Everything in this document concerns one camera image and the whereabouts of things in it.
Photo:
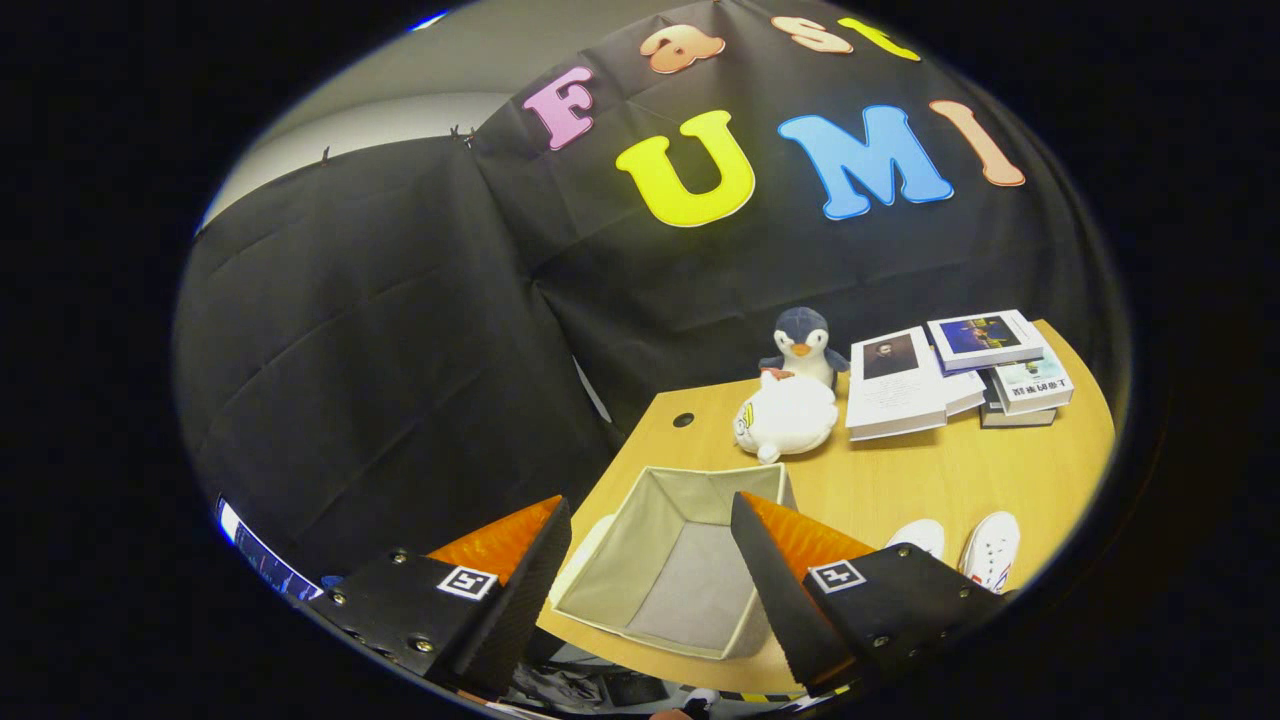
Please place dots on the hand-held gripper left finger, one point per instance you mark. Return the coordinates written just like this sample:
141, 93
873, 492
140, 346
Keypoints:
520, 610

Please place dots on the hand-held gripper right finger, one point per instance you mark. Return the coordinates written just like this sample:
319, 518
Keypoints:
790, 610

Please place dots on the grey fabric storage box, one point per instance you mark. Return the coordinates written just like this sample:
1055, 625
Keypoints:
680, 570

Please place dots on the white striped canvas shoe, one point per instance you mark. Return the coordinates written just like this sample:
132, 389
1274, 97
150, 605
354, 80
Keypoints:
990, 550
920, 535

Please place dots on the white plush toy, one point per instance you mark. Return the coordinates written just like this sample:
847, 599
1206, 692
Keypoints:
790, 420

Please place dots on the white book with portrait cover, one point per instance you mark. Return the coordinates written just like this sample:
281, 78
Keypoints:
895, 400

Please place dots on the penguin plush toy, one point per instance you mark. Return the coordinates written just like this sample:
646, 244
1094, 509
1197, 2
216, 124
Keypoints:
803, 335

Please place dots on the plain white book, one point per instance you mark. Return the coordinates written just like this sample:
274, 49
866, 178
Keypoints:
965, 392

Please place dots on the grey book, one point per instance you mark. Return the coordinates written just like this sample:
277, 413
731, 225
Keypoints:
1015, 418

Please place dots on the book with blue picture cover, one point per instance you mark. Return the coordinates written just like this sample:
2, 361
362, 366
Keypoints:
985, 335

